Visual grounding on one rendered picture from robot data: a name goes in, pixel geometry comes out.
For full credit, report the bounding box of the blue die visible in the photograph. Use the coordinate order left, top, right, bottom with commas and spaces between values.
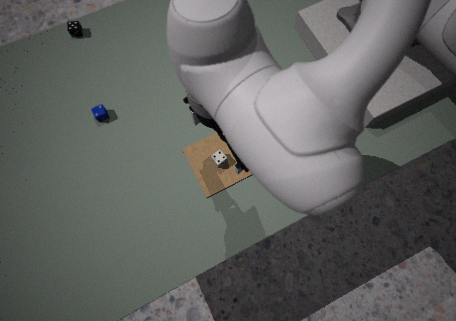
91, 104, 109, 122

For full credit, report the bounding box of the white die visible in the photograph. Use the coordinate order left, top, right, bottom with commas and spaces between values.
211, 150, 227, 168

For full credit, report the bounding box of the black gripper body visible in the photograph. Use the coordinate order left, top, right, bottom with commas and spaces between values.
195, 112, 223, 133

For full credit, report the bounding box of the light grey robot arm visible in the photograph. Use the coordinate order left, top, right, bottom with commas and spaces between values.
167, 0, 456, 216

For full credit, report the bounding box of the tan mottled mat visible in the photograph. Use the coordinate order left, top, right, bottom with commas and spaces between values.
182, 133, 253, 197

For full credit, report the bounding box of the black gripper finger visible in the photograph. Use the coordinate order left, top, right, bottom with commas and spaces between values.
183, 97, 200, 125
214, 129, 249, 174

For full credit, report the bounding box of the black die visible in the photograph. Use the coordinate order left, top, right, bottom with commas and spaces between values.
67, 21, 83, 37

